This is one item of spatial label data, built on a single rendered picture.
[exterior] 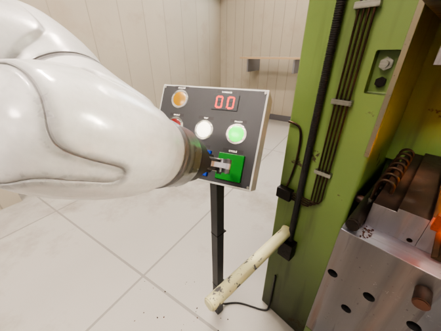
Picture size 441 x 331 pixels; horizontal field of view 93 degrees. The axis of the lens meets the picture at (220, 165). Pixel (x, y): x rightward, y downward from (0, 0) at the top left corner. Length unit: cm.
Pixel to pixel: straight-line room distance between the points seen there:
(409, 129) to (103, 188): 100
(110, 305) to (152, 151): 145
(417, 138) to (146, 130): 97
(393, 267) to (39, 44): 67
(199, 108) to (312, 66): 36
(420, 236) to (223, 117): 53
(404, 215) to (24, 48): 66
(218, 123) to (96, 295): 134
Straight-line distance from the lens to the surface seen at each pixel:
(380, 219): 63
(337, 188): 79
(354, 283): 69
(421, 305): 60
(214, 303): 74
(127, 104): 18
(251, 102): 61
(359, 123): 71
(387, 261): 61
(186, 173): 27
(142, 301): 154
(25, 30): 28
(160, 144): 20
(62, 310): 170
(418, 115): 103
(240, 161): 57
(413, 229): 63
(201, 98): 66
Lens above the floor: 129
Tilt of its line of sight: 28 degrees down
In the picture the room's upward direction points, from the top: straight up
